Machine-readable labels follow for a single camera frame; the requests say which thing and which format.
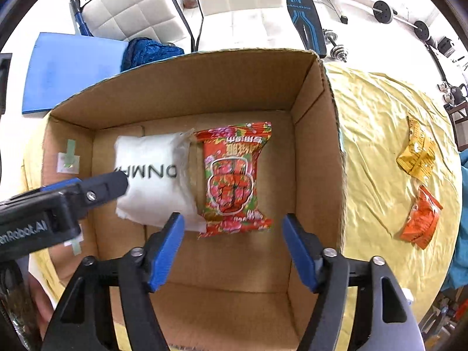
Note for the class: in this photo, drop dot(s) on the dark wooden chair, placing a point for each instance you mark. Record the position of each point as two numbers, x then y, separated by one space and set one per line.
459 117

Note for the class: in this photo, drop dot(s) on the white tissue pack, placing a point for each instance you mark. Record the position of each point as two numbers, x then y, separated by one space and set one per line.
150 161

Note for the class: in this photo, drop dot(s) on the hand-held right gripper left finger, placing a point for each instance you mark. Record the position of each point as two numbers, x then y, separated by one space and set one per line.
169 252

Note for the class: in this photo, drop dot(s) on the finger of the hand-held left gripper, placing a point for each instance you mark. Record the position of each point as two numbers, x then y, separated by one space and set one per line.
106 188

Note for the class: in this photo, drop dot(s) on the orange snack packet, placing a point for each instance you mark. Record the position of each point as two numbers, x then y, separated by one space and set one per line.
420 219

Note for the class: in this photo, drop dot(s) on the yellow tablecloth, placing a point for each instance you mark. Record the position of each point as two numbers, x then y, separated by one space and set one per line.
380 124

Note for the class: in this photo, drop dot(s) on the blue knitted cloth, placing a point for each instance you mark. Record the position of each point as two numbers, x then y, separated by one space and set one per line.
150 53

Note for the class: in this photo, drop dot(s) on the teal cloth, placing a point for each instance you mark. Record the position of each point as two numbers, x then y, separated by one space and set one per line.
459 226

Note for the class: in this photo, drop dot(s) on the black barbell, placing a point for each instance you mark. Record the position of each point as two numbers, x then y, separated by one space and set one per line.
384 11

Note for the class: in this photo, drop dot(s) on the chrome dumbbell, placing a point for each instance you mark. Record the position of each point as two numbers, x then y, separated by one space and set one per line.
336 45

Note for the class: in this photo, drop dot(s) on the red floral snack packet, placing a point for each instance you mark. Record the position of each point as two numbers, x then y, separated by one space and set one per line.
232 175

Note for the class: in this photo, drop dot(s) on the black weight bench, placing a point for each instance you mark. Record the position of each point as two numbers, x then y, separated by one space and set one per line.
305 18

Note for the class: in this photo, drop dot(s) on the blue foam mat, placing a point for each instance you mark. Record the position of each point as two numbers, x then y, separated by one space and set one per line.
69 69

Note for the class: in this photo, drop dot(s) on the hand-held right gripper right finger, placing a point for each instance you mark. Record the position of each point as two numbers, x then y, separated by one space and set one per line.
298 254

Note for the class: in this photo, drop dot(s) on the brown cardboard box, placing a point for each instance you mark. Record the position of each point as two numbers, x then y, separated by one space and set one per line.
241 80

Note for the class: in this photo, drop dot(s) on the white quilted chair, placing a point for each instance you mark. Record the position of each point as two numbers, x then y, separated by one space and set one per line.
135 11
237 11

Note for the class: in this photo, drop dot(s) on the yellow snack packet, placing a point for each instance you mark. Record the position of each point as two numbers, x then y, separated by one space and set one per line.
416 155

